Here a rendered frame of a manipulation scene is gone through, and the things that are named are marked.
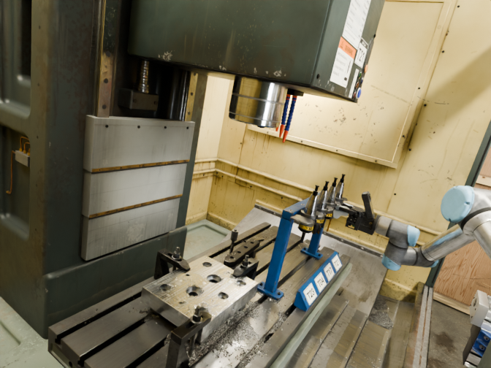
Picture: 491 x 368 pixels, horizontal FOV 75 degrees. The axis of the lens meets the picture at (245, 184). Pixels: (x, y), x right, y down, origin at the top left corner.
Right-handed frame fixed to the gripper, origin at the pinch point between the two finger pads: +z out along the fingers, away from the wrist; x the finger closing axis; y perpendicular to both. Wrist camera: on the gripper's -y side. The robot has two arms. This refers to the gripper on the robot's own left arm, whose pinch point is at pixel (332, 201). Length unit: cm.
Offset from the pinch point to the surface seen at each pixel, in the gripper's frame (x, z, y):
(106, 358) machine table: -95, 19, 32
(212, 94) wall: 32, 100, -31
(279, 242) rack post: -39.9, 4.4, 9.8
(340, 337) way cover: -20, -23, 45
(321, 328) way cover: -24, -16, 43
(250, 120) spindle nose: -60, 15, -30
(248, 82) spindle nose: -61, 17, -40
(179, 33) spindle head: -65, 41, -49
